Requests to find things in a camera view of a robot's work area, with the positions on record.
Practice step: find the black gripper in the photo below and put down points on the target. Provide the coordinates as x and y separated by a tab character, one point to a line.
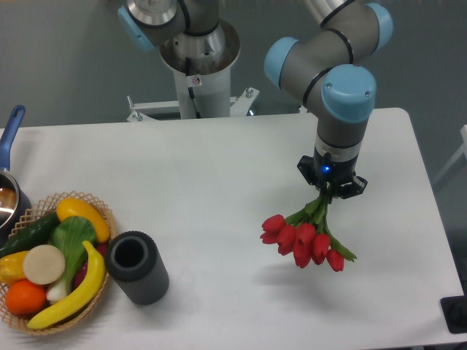
318	171

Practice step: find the red tulip bouquet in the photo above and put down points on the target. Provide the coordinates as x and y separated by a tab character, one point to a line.
307	237

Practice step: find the dark grey ribbed vase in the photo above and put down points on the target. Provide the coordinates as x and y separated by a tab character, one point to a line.
133	260

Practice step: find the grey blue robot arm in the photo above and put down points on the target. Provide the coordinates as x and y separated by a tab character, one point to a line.
322	74

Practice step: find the black device at table edge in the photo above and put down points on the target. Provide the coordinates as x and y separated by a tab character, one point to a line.
454	311

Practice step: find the red pepper in basket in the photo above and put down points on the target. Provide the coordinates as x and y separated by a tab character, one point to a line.
80	275

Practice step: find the yellow banana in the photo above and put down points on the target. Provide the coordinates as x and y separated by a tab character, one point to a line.
77	299

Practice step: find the green bok choy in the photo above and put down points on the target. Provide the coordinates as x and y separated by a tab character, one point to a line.
68	238

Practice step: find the woven wicker basket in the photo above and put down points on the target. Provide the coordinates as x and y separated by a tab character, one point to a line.
38	210

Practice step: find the green cucumber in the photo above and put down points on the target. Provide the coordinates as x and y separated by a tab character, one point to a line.
37	233

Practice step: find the beige round disc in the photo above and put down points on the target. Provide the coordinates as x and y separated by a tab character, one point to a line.
44	264

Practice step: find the orange fruit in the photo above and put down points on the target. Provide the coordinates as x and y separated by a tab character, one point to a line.
25	297

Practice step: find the yellow bell pepper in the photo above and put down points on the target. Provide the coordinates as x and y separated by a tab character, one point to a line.
12	268

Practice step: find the white frame at right edge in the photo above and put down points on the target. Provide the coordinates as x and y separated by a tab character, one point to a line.
453	165

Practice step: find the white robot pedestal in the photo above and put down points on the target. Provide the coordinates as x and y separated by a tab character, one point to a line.
201	67

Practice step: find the blue handled saucepan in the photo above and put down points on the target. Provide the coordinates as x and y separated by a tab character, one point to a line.
14	202

